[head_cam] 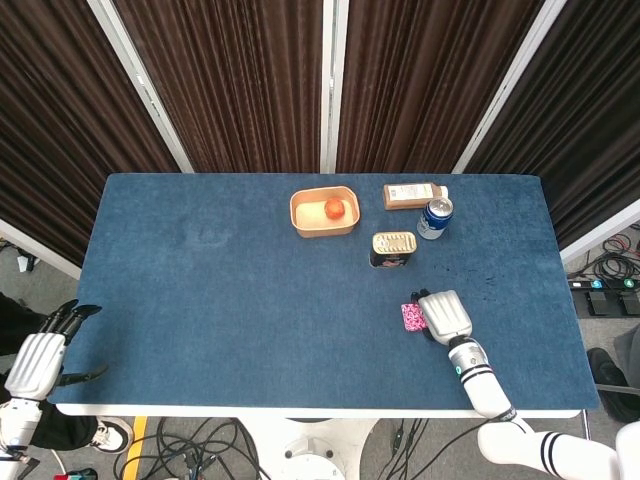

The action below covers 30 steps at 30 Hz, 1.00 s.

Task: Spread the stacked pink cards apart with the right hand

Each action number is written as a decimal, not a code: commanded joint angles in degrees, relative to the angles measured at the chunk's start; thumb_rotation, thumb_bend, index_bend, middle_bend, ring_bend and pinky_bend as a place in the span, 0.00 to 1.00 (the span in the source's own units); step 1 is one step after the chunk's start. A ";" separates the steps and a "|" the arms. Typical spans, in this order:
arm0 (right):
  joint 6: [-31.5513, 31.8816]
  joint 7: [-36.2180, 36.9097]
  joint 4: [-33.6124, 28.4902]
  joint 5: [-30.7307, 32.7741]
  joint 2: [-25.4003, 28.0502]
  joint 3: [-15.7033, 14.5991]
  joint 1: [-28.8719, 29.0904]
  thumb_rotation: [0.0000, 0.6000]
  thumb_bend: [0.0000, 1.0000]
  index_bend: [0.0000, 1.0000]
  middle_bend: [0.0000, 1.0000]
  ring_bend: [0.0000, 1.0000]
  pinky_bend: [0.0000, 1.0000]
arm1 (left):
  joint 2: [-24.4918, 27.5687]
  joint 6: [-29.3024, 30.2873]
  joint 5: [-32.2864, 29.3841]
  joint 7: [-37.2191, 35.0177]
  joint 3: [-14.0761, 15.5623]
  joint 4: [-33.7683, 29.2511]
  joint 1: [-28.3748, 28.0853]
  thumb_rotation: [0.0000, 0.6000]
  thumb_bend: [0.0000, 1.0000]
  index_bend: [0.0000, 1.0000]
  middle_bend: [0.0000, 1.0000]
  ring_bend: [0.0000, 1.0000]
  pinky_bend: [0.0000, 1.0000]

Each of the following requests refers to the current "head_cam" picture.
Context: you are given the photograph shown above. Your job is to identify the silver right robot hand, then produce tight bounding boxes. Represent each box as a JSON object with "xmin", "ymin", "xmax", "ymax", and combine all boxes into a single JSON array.
[{"xmin": 410, "ymin": 288, "xmax": 474, "ymax": 347}]

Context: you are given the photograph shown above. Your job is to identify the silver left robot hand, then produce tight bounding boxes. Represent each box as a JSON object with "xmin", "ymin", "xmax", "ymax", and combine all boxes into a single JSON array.
[{"xmin": 3, "ymin": 299, "xmax": 109, "ymax": 402}]

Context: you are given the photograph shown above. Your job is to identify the pink patterned card deck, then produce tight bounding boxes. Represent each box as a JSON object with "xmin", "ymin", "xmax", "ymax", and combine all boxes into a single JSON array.
[{"xmin": 400, "ymin": 302, "xmax": 429, "ymax": 333}]

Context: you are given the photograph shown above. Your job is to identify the black luncheon meat can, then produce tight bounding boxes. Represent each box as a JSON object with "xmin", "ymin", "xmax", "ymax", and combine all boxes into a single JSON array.
[{"xmin": 369, "ymin": 230, "xmax": 418, "ymax": 268}]

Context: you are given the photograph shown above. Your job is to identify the blue white soda can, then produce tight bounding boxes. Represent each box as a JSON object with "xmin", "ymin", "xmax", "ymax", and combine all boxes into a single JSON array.
[{"xmin": 416, "ymin": 196, "xmax": 455, "ymax": 241}]

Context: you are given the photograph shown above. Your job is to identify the white black sneaker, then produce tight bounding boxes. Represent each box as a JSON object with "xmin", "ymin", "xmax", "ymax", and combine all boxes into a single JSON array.
[{"xmin": 91, "ymin": 417, "xmax": 133, "ymax": 455}]

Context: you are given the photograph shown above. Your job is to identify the brown cardboard box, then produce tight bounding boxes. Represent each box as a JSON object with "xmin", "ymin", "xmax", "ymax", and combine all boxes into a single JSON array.
[{"xmin": 382, "ymin": 182, "xmax": 450, "ymax": 212}]

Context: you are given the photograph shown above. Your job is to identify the kraft paper bowl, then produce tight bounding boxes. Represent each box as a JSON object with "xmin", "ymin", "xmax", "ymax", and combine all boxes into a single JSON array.
[{"xmin": 289, "ymin": 185, "xmax": 362, "ymax": 240}]

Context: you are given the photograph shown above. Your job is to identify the black shoe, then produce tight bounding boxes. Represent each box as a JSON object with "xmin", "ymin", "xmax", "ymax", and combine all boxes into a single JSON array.
[{"xmin": 586, "ymin": 346, "xmax": 640, "ymax": 422}]

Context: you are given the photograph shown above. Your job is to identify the blue table cloth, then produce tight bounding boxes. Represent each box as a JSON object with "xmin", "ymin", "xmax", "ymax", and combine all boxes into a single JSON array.
[{"xmin": 47, "ymin": 172, "xmax": 602, "ymax": 414}]

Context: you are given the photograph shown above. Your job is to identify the brown curtain panel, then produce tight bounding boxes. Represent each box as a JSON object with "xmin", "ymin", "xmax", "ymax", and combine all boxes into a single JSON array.
[
  {"xmin": 464, "ymin": 0, "xmax": 640, "ymax": 250},
  {"xmin": 113, "ymin": 0, "xmax": 327, "ymax": 174},
  {"xmin": 0, "ymin": 0, "xmax": 184, "ymax": 269},
  {"xmin": 335, "ymin": 0, "xmax": 546, "ymax": 174}
]

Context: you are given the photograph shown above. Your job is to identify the white screen frame rail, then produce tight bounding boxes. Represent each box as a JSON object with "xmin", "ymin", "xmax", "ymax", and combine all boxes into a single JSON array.
[
  {"xmin": 0, "ymin": 217, "xmax": 83, "ymax": 280},
  {"xmin": 558, "ymin": 198, "xmax": 640, "ymax": 265}
]

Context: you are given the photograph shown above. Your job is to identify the tangled coloured floor cables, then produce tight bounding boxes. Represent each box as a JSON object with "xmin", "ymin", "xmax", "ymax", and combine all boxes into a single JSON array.
[{"xmin": 564, "ymin": 233, "xmax": 640, "ymax": 281}]

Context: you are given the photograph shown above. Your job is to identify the black floor cable bundle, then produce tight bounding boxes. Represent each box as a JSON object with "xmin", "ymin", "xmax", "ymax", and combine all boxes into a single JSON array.
[{"xmin": 111, "ymin": 416, "xmax": 284, "ymax": 480}]

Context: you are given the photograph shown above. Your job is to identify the white screen frame post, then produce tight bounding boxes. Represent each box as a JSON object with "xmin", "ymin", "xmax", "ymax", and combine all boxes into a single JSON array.
[
  {"xmin": 86, "ymin": 0, "xmax": 195, "ymax": 174},
  {"xmin": 451, "ymin": 0, "xmax": 569, "ymax": 174},
  {"xmin": 319, "ymin": 0, "xmax": 350, "ymax": 174}
]

